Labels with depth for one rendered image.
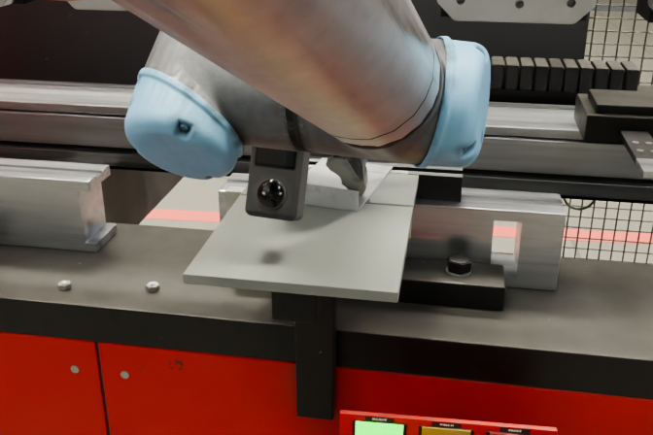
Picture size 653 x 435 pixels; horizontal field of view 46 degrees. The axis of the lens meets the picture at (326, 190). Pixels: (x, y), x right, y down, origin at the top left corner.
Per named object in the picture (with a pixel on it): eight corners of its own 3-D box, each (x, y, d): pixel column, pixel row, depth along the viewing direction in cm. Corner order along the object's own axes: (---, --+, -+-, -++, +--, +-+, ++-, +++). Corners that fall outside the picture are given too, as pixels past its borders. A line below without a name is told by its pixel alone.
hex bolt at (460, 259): (445, 276, 83) (446, 263, 82) (446, 264, 85) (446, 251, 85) (470, 278, 82) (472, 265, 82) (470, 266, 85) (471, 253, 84)
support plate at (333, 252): (183, 284, 64) (182, 273, 64) (261, 173, 88) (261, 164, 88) (397, 303, 61) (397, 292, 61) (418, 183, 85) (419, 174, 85)
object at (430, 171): (286, 189, 89) (285, 165, 87) (291, 181, 91) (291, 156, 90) (461, 201, 85) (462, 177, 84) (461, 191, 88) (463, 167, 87)
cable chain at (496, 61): (390, 84, 121) (391, 59, 120) (394, 76, 127) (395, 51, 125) (636, 95, 115) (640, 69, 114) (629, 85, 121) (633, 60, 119)
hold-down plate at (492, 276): (232, 287, 87) (231, 264, 85) (245, 265, 91) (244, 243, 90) (503, 312, 82) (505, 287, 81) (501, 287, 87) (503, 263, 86)
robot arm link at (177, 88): (265, 134, 42) (315, -17, 47) (90, 116, 45) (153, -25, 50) (299, 200, 49) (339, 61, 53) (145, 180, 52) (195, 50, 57)
